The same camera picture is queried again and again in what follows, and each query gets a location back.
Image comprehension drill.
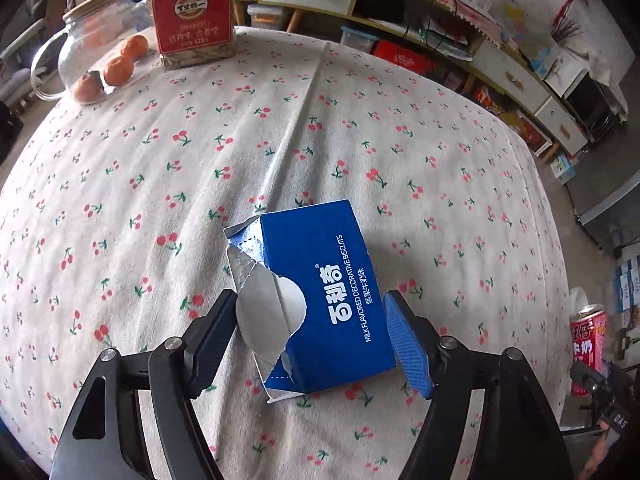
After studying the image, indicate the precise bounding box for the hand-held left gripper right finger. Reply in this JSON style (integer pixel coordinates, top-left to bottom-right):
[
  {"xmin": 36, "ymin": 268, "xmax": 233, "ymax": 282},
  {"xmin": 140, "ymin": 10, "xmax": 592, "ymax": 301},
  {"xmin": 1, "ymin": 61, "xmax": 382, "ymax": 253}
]
[{"xmin": 383, "ymin": 290, "xmax": 566, "ymax": 480}]

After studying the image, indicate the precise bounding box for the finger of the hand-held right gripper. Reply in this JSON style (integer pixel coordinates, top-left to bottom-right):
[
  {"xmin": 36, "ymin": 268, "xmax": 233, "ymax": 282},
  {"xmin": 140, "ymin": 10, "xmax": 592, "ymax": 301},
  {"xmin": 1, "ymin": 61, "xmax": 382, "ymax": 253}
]
[{"xmin": 569, "ymin": 361, "xmax": 609, "ymax": 397}]

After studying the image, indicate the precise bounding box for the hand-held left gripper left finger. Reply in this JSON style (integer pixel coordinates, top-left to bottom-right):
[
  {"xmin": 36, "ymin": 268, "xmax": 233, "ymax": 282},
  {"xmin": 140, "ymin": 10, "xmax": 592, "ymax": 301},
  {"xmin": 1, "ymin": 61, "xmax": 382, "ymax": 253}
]
[{"xmin": 50, "ymin": 289, "xmax": 239, "ymax": 480}]

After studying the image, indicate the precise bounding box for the red drink can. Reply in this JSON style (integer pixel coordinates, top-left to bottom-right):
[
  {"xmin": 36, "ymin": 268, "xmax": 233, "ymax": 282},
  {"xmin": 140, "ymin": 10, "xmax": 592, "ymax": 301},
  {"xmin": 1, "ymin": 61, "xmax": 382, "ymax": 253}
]
[{"xmin": 569, "ymin": 304, "xmax": 609, "ymax": 399}]

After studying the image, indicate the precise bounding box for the blue biscuit box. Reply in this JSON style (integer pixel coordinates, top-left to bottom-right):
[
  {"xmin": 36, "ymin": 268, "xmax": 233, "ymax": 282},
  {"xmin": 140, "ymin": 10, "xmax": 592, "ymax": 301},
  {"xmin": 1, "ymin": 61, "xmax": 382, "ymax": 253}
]
[{"xmin": 222, "ymin": 199, "xmax": 401, "ymax": 404}]

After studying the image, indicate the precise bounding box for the stack of blue white boxes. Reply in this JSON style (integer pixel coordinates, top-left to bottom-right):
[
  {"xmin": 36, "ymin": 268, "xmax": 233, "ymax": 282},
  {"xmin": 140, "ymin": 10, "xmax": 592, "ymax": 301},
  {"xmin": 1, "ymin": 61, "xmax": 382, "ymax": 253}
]
[{"xmin": 611, "ymin": 254, "xmax": 640, "ymax": 312}]

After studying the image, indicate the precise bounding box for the cherry print tablecloth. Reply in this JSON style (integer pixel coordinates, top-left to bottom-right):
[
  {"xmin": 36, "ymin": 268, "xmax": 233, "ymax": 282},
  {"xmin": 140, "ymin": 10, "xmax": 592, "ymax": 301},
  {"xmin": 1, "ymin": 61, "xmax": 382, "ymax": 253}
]
[{"xmin": 0, "ymin": 26, "xmax": 576, "ymax": 480}]

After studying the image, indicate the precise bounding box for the orange tangerine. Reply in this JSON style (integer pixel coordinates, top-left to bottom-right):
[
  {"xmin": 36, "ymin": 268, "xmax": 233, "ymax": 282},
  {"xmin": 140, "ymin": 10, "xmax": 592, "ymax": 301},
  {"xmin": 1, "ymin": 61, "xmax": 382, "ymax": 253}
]
[
  {"xmin": 103, "ymin": 55, "xmax": 135, "ymax": 87},
  {"xmin": 119, "ymin": 35, "xmax": 150, "ymax": 59},
  {"xmin": 72, "ymin": 72, "xmax": 104, "ymax": 104}
]

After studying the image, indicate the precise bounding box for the red gift box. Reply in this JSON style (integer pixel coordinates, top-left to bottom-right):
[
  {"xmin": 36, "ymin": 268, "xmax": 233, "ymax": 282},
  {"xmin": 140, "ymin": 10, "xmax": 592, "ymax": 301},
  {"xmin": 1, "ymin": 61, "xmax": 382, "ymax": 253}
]
[{"xmin": 372, "ymin": 39, "xmax": 432, "ymax": 74}]

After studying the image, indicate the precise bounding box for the long white TV cabinet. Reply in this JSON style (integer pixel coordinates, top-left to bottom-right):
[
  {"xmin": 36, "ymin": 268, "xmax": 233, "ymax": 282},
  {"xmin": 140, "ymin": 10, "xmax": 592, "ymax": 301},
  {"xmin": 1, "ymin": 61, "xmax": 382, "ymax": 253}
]
[{"xmin": 232, "ymin": 0, "xmax": 591, "ymax": 158}]

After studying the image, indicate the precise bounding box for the red label seed jar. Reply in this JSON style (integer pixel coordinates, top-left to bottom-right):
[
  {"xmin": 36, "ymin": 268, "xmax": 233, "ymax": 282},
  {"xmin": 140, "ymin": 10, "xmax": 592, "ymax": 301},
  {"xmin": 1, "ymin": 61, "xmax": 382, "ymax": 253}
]
[{"xmin": 145, "ymin": 0, "xmax": 239, "ymax": 71}]

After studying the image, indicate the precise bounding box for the clear bin with blue lid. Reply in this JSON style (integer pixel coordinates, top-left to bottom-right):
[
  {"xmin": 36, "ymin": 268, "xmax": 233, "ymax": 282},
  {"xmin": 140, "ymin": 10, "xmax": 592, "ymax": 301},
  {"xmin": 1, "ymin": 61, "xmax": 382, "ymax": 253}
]
[{"xmin": 340, "ymin": 25, "xmax": 377, "ymax": 54}]

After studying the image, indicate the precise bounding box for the glass jar with handle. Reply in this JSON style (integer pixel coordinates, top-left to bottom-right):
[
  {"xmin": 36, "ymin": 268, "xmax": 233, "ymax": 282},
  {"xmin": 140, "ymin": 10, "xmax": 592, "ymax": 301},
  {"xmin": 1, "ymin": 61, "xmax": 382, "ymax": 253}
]
[{"xmin": 30, "ymin": 0, "xmax": 152, "ymax": 107}]

